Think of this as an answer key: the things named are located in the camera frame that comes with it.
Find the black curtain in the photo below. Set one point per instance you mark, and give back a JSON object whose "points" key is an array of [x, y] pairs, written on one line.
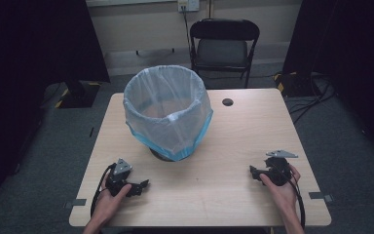
{"points": [[354, 48], [29, 65]]}

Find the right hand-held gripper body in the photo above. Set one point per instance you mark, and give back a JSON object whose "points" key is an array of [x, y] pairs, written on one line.
{"points": [[279, 170]]}

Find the person's right hand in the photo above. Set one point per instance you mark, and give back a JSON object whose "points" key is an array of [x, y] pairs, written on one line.
{"points": [[285, 195]]}

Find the person's left hand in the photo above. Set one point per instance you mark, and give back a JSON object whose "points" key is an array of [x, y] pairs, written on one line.
{"points": [[106, 206]]}

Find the black stand base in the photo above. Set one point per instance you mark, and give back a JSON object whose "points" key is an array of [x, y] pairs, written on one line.
{"points": [[79, 96], [297, 85]]}

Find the black folding chair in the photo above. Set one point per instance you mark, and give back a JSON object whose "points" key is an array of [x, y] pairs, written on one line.
{"points": [[222, 52]]}

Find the trash bin with blue liner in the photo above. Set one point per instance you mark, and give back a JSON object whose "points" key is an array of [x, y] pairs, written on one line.
{"points": [[172, 130]]}

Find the black table grommet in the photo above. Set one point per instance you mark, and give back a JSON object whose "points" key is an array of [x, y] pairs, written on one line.
{"points": [[227, 102]]}

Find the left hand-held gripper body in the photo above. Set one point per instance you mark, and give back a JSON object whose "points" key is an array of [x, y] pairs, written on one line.
{"points": [[118, 177]]}

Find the black trash bin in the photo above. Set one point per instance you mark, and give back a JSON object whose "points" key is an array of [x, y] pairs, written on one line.
{"points": [[158, 156]]}

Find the grey tape strip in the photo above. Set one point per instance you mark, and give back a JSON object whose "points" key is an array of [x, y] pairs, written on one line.
{"points": [[319, 196], [76, 202]]}

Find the white wall outlet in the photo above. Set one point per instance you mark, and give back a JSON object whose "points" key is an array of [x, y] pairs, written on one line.
{"points": [[189, 5]]}

